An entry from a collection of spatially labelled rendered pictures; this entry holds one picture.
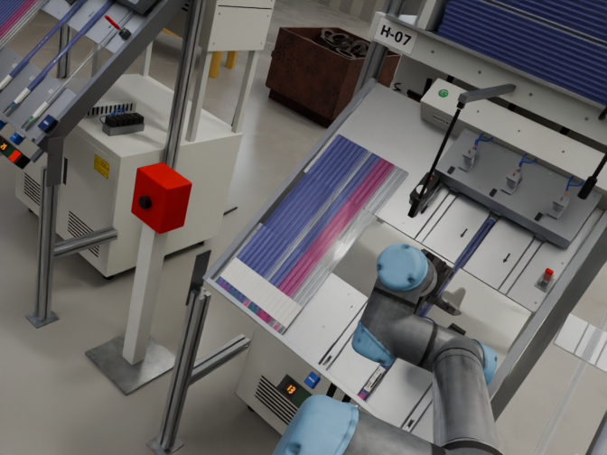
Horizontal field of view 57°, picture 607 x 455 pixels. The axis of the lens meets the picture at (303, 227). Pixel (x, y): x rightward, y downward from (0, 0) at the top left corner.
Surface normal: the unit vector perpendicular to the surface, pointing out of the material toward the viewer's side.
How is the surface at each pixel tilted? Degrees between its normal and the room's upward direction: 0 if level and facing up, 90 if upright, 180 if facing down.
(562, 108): 90
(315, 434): 19
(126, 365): 0
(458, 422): 40
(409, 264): 59
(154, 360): 0
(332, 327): 44
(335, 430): 9
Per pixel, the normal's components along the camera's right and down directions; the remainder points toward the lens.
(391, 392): -0.22, -0.41
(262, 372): -0.60, 0.26
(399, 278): -0.37, -0.21
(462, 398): -0.07, -0.98
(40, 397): 0.27, -0.82
